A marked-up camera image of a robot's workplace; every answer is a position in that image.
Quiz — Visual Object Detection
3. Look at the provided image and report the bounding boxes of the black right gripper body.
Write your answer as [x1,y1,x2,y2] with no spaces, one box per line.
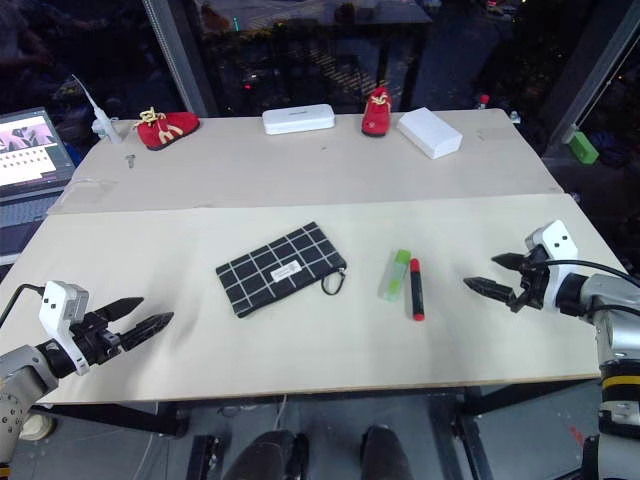
[506,245,551,315]

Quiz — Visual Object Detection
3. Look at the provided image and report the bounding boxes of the black grid pencil pouch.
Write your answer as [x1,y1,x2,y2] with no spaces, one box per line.
[215,221,350,318]

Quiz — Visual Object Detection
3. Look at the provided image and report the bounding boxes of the white rounded flat case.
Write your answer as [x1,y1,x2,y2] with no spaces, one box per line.
[262,103,335,136]

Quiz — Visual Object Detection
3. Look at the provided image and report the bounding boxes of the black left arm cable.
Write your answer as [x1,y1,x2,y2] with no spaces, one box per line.
[0,283,47,325]

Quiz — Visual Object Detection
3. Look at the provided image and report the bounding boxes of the red black marker pen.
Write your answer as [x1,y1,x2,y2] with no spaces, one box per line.
[409,257,426,322]

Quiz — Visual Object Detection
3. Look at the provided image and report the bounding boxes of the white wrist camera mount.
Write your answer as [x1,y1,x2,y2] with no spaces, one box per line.
[38,280,92,377]
[523,220,581,312]

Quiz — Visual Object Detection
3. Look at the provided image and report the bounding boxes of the black metal table frame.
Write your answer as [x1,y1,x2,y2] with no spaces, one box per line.
[29,378,604,480]

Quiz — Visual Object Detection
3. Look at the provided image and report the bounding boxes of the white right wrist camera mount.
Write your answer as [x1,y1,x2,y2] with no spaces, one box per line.
[523,220,581,312]

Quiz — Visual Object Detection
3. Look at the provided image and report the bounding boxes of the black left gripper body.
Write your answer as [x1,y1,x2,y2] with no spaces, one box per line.
[69,311,127,367]

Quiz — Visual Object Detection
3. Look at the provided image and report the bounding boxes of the green box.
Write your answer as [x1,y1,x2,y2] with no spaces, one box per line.
[569,130,600,165]

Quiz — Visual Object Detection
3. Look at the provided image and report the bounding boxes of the grey window frame post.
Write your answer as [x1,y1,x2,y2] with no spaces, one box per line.
[543,0,640,146]
[141,0,210,117]

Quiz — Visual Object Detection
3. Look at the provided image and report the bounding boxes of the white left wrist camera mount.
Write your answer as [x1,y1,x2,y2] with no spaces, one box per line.
[38,280,92,377]

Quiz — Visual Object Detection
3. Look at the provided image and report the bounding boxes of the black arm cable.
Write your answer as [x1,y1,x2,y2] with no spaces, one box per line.
[0,283,47,325]
[544,258,640,287]

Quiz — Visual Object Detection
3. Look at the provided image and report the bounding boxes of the laptop computer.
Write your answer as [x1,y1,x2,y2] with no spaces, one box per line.
[0,106,80,266]

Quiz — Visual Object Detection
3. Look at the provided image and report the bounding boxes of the green highlighter marker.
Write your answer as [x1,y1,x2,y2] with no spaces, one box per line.
[378,248,412,303]

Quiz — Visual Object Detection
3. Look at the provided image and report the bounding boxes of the white rectangular box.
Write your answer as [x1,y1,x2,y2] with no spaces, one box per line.
[396,106,463,161]

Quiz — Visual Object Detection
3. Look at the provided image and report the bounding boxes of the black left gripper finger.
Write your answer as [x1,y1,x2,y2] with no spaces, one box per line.
[91,297,145,325]
[118,312,175,352]

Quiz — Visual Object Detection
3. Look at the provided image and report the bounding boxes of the red shoe with yellow laces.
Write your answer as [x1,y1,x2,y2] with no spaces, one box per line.
[361,86,393,137]
[131,108,202,152]

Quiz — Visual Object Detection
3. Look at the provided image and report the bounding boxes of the dark rounded robot knee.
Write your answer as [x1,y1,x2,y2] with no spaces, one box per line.
[360,423,415,480]
[221,428,309,480]

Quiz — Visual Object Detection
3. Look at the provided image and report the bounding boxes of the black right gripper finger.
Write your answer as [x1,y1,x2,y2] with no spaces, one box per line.
[463,277,516,304]
[491,253,526,274]

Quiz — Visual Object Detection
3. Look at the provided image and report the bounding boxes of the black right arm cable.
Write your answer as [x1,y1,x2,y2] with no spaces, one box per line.
[544,258,640,287]

